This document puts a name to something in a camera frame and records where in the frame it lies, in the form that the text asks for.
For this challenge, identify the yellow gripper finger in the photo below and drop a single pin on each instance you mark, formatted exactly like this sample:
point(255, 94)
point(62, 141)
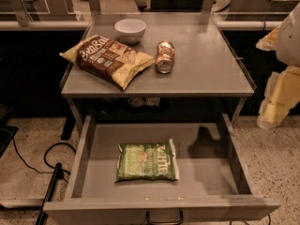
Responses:
point(282, 93)
point(269, 42)

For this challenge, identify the green jalapeno chip bag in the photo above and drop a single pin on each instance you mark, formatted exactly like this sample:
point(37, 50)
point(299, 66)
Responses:
point(147, 161)

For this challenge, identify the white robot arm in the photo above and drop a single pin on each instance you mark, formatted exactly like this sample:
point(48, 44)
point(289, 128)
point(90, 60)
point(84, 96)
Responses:
point(288, 49)

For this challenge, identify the grey counter table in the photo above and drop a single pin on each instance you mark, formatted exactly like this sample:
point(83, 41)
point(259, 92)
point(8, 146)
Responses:
point(155, 68)

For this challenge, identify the grey open drawer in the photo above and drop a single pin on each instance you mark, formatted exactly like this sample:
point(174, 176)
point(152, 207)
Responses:
point(214, 183)

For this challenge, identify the brown yellow chip bag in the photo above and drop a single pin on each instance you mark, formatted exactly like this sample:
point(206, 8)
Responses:
point(108, 59)

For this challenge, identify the orange soda can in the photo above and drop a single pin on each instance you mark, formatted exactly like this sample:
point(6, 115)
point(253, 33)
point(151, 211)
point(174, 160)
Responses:
point(165, 57)

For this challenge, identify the white bowl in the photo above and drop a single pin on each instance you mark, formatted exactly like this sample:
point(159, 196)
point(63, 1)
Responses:
point(130, 31)

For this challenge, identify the black floor bar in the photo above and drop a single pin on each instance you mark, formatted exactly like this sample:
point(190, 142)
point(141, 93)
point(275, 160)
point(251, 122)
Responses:
point(56, 175)

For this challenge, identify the black drawer handle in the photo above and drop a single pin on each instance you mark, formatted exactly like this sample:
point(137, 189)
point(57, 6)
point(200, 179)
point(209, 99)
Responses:
point(177, 220)

